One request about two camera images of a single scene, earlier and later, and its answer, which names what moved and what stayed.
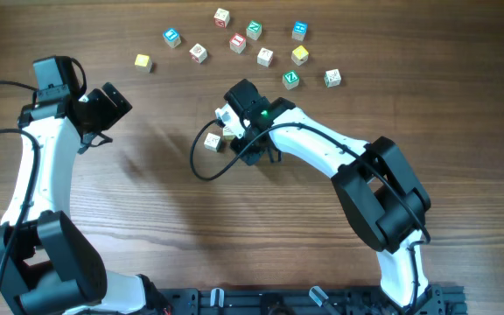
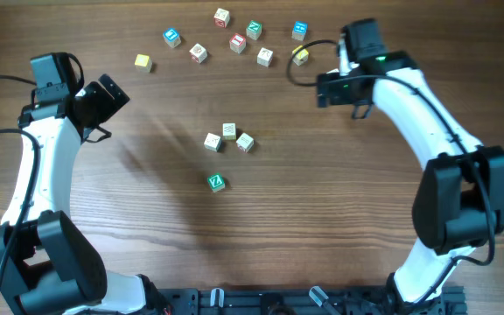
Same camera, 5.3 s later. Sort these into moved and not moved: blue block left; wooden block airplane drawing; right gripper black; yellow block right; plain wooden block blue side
Moved: right gripper black
Not moved: plain wooden block blue side; wooden block airplane drawing; blue block left; yellow block right
